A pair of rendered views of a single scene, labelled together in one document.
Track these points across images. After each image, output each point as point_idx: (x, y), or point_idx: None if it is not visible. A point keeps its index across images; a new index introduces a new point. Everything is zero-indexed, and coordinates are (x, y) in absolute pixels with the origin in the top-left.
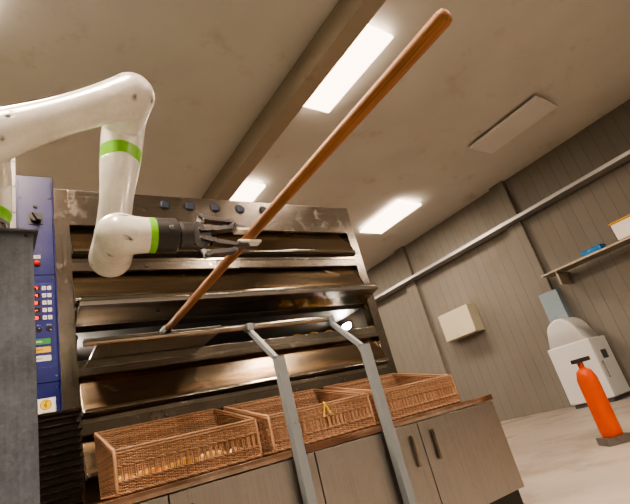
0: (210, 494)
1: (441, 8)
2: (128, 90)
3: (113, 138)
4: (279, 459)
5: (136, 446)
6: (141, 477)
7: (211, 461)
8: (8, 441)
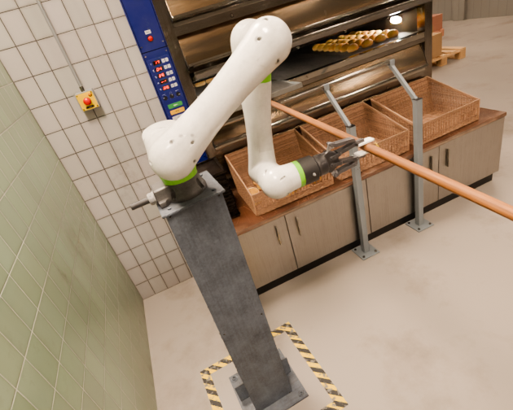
0: (305, 211)
1: None
2: (273, 58)
3: None
4: (344, 187)
5: (262, 192)
6: (267, 205)
7: (304, 191)
8: (245, 294)
